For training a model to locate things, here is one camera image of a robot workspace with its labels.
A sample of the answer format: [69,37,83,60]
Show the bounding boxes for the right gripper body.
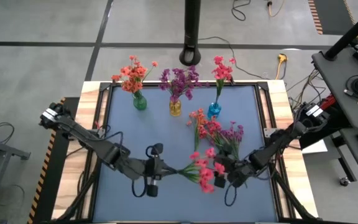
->
[213,154,254,189]

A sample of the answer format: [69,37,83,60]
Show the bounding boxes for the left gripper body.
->
[141,142,169,198]

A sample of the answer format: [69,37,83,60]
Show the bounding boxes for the red artificial flower stem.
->
[211,55,237,106]
[199,119,228,147]
[177,147,227,195]

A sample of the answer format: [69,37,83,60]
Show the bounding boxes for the purple artificial flower stem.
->
[218,120,246,160]
[172,64,211,101]
[158,68,185,105]

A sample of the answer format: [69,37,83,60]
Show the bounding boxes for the orange artificial flower stem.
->
[110,73,144,101]
[186,108,210,152]
[121,55,160,94]

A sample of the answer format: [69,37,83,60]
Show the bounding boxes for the yellow glass vase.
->
[168,98,183,118]

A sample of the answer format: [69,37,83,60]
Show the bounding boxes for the blue glass vase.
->
[206,101,223,120]

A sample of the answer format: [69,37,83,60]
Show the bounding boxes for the green glass vase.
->
[132,90,149,111]

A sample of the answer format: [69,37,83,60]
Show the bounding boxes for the white paper sheet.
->
[301,139,329,156]

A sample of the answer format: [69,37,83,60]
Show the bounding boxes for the hazard striped black platform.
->
[26,96,81,224]

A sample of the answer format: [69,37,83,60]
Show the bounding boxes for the yellow power plug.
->
[274,52,289,81]

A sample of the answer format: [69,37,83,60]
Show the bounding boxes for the black side desk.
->
[310,43,358,200]

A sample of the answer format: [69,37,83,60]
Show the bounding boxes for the black desk pole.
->
[324,2,358,62]

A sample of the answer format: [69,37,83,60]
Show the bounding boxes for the black striped-edge floor mat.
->
[307,0,356,36]

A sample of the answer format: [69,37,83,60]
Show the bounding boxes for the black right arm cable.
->
[223,182,239,208]

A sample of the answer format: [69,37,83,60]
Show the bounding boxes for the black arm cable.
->
[223,182,239,208]
[103,130,150,199]

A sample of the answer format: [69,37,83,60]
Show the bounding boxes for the silver metal bracket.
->
[263,126,280,138]

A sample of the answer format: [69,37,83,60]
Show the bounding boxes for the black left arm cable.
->
[103,130,150,199]

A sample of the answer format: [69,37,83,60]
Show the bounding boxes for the black cable bundle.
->
[286,68,323,111]

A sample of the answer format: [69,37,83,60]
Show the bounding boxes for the black cable loop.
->
[0,121,16,144]

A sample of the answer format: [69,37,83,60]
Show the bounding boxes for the black looped floor cable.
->
[230,0,252,22]

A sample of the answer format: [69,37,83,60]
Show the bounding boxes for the orange floor cable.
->
[265,0,287,18]

